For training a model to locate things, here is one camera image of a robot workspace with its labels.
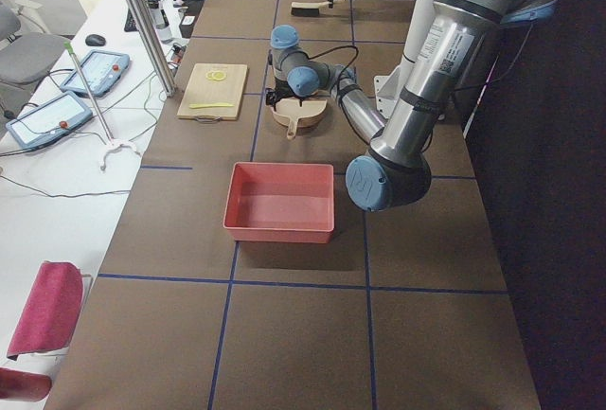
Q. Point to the beige plastic dustpan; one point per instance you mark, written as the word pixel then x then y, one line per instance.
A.
pixel 297 114

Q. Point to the beige brush black bristles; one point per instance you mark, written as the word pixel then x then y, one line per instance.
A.
pixel 311 9

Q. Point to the pink plastic bin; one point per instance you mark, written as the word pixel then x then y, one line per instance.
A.
pixel 280 202

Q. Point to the wooden cutting board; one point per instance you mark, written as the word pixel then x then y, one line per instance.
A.
pixel 214 82

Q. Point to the yellow plastic knife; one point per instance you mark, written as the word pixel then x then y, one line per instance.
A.
pixel 210 105

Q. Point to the metal stand with rod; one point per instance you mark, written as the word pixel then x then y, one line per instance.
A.
pixel 113 144

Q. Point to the far teach pendant tablet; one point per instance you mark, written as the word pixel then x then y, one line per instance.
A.
pixel 102 70

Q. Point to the teach pendant tablet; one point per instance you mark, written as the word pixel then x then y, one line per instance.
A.
pixel 102 70
pixel 50 121

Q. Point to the black computer mouse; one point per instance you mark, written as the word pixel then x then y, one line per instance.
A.
pixel 95 40

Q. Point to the near teach pendant tablet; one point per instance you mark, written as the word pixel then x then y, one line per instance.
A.
pixel 50 121

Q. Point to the grey office chair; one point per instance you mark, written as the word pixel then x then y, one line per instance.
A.
pixel 27 60

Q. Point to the red cloth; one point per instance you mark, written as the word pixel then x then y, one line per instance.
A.
pixel 46 324

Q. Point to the aluminium frame post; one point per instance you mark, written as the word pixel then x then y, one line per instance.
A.
pixel 146 30

